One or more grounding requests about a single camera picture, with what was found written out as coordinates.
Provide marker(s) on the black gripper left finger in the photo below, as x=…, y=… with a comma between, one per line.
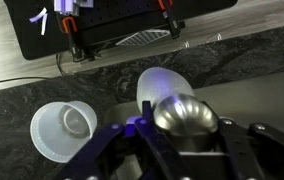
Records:
x=148, y=143

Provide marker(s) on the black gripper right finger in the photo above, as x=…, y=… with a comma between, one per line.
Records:
x=245, y=146

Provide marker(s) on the translucent plastic cup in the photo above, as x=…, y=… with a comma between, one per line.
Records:
x=58, y=131

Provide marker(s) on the black robot cart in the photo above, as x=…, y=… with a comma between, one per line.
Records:
x=122, y=20

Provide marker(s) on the black orange bar clamp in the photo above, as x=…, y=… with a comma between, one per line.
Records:
x=70, y=36
x=170, y=16

